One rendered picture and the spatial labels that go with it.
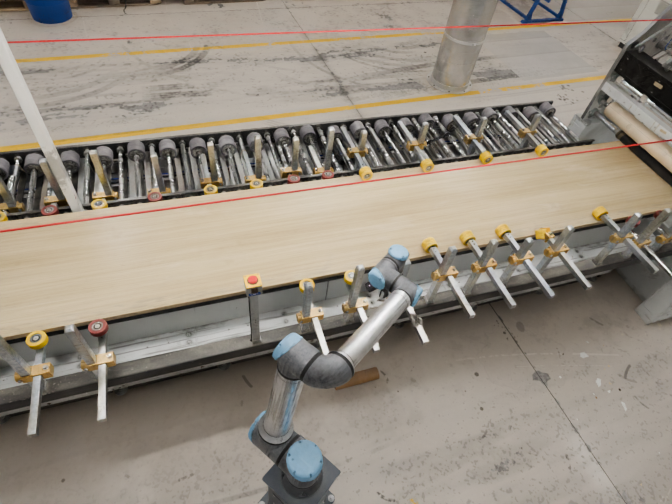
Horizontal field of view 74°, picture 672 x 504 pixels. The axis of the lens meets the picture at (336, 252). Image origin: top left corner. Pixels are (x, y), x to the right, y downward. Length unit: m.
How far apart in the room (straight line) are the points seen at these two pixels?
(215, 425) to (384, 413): 1.05
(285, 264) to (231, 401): 1.03
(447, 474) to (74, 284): 2.32
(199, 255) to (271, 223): 0.45
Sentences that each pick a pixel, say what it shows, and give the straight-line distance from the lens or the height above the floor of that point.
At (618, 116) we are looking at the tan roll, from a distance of 4.24.
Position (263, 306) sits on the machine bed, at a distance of 2.51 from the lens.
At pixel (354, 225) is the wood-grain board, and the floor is 0.90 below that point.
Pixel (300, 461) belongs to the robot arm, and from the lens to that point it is 1.99.
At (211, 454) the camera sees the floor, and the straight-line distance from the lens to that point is 2.92.
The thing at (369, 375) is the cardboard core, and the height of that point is 0.08.
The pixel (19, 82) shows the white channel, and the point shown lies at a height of 1.66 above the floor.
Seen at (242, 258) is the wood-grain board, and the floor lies 0.90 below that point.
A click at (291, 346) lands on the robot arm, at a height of 1.44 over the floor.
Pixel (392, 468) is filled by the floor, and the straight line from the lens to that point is 2.95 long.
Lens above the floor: 2.79
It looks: 50 degrees down
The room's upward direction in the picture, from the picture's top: 10 degrees clockwise
